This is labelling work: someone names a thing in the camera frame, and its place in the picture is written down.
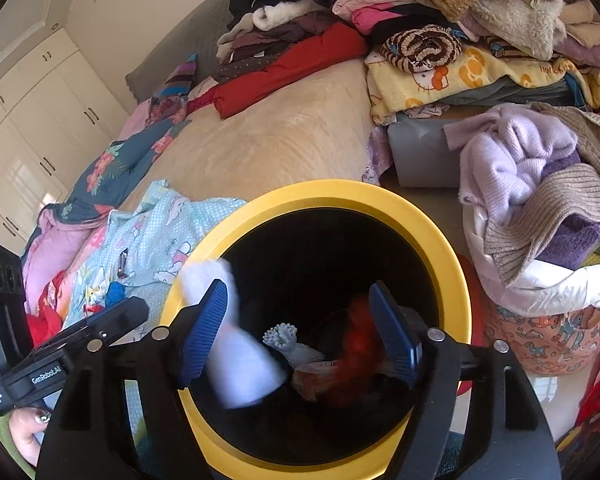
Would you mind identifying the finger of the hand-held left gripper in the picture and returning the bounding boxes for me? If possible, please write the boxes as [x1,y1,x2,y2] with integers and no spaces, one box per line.
[80,296,150,350]

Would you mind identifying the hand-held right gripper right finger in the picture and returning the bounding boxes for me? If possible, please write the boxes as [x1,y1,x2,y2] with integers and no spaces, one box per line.
[369,281,563,480]

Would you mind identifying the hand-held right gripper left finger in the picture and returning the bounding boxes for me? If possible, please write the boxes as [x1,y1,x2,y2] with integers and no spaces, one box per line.
[36,279,230,480]

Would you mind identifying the white tissue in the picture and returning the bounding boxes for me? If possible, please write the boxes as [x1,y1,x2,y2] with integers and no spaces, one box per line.
[179,257,291,409]

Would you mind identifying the yellow-rimmed black trash bin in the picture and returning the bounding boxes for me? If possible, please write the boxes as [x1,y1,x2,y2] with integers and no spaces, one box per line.
[158,179,473,480]

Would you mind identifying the person's left hand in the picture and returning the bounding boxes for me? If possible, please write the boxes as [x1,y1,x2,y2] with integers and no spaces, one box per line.
[9,407,56,467]

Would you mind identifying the red wrapper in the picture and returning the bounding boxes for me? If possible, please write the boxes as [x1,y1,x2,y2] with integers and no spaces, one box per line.
[330,295,396,406]

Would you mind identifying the red floral cloth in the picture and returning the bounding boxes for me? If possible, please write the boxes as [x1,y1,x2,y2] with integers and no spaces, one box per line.
[27,270,71,351]

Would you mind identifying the white coral-shaped foam piece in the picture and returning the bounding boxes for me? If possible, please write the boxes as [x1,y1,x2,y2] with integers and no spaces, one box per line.
[262,324,326,368]

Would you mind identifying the orange wrapper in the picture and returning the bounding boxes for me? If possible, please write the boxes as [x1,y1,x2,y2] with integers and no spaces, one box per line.
[292,360,346,401]

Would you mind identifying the light blue cartoon sheet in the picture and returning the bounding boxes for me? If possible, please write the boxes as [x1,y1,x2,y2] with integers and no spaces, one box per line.
[60,180,248,341]

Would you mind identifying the white padded cloth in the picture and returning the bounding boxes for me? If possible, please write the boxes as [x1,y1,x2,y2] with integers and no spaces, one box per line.
[462,195,600,311]

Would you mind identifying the cartoon print basket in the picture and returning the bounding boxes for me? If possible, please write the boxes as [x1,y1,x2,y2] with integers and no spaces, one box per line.
[485,305,600,376]

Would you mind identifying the blue floral quilt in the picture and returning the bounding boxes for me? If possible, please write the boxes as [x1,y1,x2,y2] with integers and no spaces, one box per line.
[60,120,191,221]

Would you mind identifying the grey storage box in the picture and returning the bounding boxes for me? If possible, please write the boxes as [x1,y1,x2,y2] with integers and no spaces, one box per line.
[387,110,471,188]

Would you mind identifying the cream wardrobe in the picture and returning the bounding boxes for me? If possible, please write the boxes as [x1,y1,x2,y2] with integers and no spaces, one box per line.
[0,27,131,246]

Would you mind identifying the purple knit garment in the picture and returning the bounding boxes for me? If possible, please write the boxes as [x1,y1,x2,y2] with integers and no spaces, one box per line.
[535,150,600,271]

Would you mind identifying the lavender sweater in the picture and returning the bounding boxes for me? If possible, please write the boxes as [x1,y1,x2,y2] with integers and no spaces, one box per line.
[445,105,581,211]

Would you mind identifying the beige plush blanket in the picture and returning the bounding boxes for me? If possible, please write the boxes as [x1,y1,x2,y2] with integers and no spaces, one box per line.
[115,55,396,221]

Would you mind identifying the red printed cloth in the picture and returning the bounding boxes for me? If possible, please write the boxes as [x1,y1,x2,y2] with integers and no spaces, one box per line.
[555,350,600,480]

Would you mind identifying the pink red pillow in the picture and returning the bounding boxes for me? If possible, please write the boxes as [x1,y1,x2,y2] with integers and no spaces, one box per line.
[187,82,221,113]

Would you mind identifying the striped pillow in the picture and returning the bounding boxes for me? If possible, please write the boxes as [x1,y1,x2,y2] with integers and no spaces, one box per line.
[152,54,198,101]

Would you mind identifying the yellow cartoon blanket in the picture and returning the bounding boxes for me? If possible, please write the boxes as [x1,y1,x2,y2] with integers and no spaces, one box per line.
[365,45,600,126]

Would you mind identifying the dark dotted garment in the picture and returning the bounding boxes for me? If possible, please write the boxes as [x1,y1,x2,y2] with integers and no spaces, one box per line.
[215,25,331,86]

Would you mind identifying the red garment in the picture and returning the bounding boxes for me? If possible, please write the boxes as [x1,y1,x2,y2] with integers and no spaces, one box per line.
[187,22,371,121]

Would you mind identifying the brown striped garment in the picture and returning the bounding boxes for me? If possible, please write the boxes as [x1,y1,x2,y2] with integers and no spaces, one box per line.
[380,25,463,73]

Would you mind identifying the grey quilted headboard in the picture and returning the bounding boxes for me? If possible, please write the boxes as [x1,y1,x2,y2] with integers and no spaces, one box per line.
[125,0,241,106]

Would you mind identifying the pink garments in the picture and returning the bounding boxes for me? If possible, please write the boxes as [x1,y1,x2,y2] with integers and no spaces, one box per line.
[332,0,416,36]

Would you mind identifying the white fuzzy garment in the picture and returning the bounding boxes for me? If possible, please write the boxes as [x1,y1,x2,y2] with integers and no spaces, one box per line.
[252,0,321,31]

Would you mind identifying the cream fleece garment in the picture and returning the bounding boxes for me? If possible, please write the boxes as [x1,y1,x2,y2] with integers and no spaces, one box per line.
[472,0,566,61]

